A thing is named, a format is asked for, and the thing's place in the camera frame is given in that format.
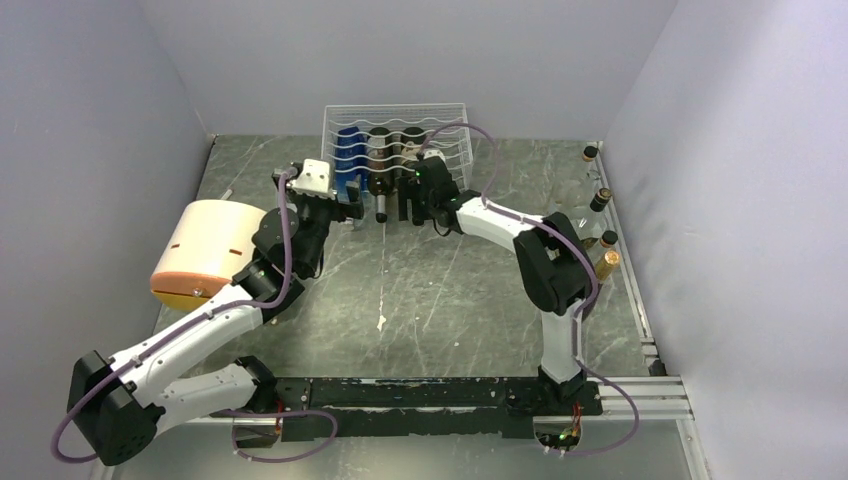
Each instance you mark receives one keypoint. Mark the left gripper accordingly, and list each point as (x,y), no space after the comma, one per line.
(351,208)

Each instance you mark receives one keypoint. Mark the blue bottle bottom row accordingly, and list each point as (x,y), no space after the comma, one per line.
(350,157)

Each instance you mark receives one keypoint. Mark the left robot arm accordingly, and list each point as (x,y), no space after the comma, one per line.
(121,403)

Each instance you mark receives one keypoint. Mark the white wire wine rack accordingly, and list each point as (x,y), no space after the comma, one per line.
(440,121)

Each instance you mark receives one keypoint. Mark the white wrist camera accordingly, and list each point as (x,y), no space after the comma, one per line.
(431,153)
(314,178)

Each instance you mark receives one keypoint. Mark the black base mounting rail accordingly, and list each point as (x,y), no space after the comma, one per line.
(358,407)

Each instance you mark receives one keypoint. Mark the clear bottle black orange label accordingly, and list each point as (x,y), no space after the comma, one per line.
(592,214)

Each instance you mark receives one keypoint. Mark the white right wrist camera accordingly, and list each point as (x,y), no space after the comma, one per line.
(431,153)

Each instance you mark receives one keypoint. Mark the red wine bottle gold cap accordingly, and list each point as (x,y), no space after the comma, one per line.
(605,262)

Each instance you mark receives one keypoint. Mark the cream orange bread box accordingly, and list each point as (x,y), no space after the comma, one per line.
(209,245)

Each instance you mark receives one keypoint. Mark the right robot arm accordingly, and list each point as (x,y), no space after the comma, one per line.
(555,271)

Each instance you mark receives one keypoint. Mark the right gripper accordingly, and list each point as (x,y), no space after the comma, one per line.
(415,193)

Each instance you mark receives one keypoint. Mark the dark bottle silver cap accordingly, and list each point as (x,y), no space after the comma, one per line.
(380,181)

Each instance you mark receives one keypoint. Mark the dark green bottle black cap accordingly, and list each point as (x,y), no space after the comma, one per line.
(411,138)

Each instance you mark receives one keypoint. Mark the clear bottle blue seal label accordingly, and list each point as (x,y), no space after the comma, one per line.
(598,245)

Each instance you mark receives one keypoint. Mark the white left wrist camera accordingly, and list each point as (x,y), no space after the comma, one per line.
(314,178)

